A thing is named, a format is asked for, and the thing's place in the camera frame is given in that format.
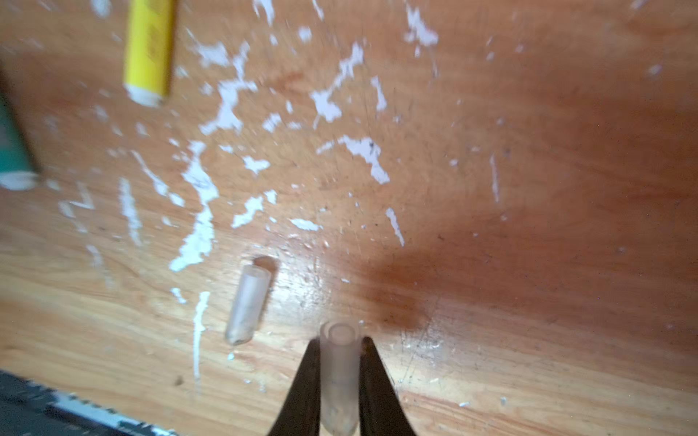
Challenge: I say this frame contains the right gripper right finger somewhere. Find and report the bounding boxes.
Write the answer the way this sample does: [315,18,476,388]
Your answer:
[359,336,416,436]

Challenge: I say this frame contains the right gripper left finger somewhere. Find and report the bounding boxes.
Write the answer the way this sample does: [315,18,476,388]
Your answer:
[268,337,321,436]

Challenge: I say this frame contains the clear pen cap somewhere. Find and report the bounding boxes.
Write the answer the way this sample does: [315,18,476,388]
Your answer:
[225,265,272,345]
[319,319,362,435]

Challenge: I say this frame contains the green marker pen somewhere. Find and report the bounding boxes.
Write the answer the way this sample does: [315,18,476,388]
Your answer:
[1,94,39,191]

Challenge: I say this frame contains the yellow marker pen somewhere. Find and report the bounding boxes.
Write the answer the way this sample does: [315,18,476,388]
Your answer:
[123,0,176,107]

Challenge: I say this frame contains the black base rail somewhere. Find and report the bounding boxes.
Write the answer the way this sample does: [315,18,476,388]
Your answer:
[1,371,176,435]

